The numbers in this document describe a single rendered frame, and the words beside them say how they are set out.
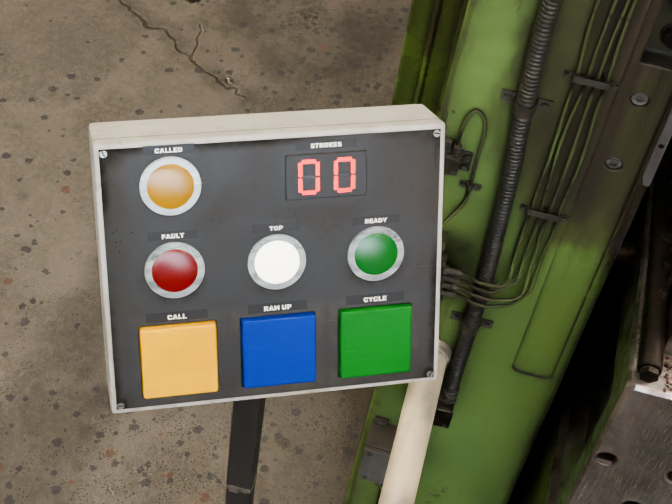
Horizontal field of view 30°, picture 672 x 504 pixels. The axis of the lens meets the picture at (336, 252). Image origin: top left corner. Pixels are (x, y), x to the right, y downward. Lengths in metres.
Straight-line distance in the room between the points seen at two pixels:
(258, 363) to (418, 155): 0.26
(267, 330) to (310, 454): 1.14
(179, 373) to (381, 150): 0.30
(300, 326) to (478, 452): 0.76
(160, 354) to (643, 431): 0.58
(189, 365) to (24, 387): 1.23
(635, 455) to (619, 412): 0.09
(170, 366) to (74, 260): 1.40
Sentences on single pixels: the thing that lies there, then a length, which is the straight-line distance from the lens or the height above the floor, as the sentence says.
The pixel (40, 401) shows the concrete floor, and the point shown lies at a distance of 2.44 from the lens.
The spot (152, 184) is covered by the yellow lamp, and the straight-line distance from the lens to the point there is 1.19.
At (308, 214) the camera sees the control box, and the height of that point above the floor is 1.13.
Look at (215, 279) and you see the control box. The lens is 1.23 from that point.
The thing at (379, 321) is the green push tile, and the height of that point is 1.03.
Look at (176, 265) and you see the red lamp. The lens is 1.21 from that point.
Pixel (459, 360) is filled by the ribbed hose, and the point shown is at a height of 0.64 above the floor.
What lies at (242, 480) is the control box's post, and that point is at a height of 0.55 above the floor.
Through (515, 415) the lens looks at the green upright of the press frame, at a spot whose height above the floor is 0.52.
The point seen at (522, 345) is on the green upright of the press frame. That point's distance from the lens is 1.74.
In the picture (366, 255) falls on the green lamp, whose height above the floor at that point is 1.09.
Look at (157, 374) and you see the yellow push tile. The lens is 1.25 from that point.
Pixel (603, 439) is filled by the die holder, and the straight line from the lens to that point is 1.53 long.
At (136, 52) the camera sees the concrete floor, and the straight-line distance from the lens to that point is 3.08.
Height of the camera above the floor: 2.04
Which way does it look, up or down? 50 degrees down
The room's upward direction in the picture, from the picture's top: 10 degrees clockwise
